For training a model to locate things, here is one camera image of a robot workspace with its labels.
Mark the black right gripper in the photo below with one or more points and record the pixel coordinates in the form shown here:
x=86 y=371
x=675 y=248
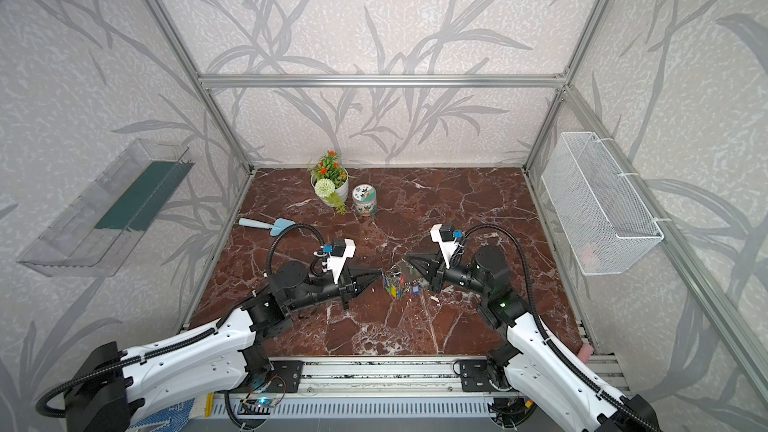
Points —
x=438 y=270

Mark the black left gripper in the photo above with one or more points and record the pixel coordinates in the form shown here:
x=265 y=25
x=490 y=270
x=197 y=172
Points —
x=348 y=283

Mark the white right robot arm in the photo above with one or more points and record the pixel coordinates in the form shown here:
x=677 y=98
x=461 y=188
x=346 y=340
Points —
x=532 y=360

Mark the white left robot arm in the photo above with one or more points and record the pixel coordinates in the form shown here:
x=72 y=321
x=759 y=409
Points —
x=116 y=389

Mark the printed snack jar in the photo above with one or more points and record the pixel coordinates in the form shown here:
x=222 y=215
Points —
x=365 y=200

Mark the light blue toy trowel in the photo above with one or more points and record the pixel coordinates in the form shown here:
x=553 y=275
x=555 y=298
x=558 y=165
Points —
x=274 y=228

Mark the potted artificial flower plant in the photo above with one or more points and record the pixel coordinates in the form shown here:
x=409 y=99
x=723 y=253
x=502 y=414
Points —
x=330 y=181

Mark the green circuit board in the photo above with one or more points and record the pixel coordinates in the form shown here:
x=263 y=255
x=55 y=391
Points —
x=258 y=406

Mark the blue dotted work glove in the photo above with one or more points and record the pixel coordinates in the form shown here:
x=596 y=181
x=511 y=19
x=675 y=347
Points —
x=171 y=419

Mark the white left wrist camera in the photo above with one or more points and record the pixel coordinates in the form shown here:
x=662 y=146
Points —
x=334 y=256

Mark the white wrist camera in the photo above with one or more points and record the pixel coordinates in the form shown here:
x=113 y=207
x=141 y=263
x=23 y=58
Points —
x=334 y=256
x=450 y=242

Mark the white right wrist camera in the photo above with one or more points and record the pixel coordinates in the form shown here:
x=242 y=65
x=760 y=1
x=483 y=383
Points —
x=450 y=242

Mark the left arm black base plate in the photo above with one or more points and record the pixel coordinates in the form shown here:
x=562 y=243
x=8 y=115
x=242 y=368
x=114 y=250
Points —
x=284 y=378

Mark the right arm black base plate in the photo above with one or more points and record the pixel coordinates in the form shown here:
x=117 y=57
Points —
x=481 y=375

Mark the white wire mesh basket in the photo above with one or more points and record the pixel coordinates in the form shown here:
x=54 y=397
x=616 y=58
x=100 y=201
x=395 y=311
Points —
x=607 y=225

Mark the clear plastic wall tray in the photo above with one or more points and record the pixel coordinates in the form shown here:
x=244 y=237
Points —
x=95 y=234

